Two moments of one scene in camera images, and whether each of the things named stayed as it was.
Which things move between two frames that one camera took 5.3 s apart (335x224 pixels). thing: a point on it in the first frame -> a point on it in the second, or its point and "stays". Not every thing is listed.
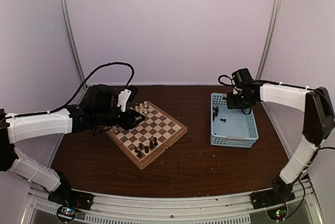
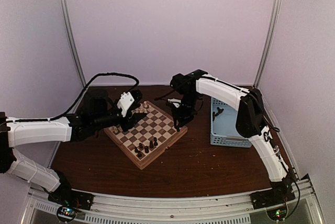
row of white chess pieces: [142, 108] stays
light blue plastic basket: [232, 127] stays
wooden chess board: [149, 138] stays
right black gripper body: [239, 102] -> [188, 110]
